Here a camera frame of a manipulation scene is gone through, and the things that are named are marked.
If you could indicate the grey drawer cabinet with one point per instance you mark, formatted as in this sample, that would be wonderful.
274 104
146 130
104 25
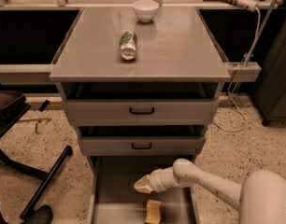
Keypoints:
176 59

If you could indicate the dark cabinet at right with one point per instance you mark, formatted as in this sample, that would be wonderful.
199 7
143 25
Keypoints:
269 90

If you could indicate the black drawer handle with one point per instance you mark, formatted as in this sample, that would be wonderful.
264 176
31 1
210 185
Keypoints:
142 111
137 146

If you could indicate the grey top drawer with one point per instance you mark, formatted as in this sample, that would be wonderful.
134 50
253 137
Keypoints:
116 112

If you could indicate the yellow green sponge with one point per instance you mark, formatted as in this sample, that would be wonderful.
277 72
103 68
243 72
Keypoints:
153 211

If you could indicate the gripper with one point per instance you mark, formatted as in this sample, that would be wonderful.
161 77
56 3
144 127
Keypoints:
154 180

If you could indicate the grey drawer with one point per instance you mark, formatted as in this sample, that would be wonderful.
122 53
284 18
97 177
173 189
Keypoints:
121 146
115 201
116 112

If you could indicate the grey middle drawer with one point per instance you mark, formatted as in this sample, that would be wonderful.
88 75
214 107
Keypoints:
121 146

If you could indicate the green soda can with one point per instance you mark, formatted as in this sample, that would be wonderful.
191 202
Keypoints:
128 44

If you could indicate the black middle drawer handle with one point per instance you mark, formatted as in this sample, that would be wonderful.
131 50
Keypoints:
137 146

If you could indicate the black top drawer handle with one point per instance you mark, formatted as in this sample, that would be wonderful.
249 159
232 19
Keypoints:
142 111

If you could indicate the grey horizontal rail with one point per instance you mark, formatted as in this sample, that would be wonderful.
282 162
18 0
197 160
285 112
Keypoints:
25 74

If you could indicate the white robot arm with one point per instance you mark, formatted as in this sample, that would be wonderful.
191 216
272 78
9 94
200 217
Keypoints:
260 199

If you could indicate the black perforated shoe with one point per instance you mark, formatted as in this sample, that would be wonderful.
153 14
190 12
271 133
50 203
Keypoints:
43 215

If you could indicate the grey bottom drawer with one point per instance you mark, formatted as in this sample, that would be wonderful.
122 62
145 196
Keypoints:
115 201

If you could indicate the white ceramic bowl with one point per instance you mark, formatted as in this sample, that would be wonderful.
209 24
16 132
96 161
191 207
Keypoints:
145 10

